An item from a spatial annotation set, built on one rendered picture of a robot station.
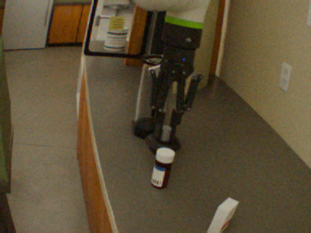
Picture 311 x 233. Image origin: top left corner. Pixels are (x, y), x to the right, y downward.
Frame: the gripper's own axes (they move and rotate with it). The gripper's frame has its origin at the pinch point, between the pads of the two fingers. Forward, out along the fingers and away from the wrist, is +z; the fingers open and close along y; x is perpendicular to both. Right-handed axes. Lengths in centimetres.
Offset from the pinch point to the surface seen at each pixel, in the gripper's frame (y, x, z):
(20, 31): 145, -538, 66
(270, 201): -24.7, 24.6, 10.3
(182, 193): -1.6, 15.9, 10.3
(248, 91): -57, -53, 7
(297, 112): -57, -10, -2
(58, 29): 57, -551, 67
